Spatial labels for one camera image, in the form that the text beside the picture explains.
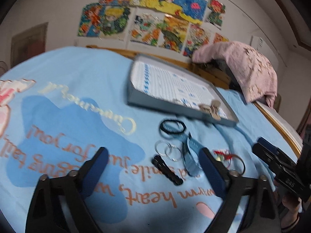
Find beaded keychain charm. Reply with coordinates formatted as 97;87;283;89
216;154;246;175

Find person's right hand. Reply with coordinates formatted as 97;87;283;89
281;195;301;232

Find children's drawings on wall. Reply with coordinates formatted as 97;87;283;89
78;0;228;57

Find beige claw hair clip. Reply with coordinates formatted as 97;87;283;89
199;99;221;120

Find white air conditioner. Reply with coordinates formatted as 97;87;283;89
250;36;279;70

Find grey shallow tray box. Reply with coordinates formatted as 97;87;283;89
127;54;239;127

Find brown wooden door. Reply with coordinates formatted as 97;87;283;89
10;22;48;68

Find pink floral blanket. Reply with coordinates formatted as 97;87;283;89
192;41;278;108

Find black hair tie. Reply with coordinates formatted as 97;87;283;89
159;119;187;136

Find black hair clip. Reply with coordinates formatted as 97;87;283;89
151;155;183;186

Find light blue cartoon bedsheet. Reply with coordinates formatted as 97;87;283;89
0;46;301;233

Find silver ring pair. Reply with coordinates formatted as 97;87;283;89
154;140;183;162

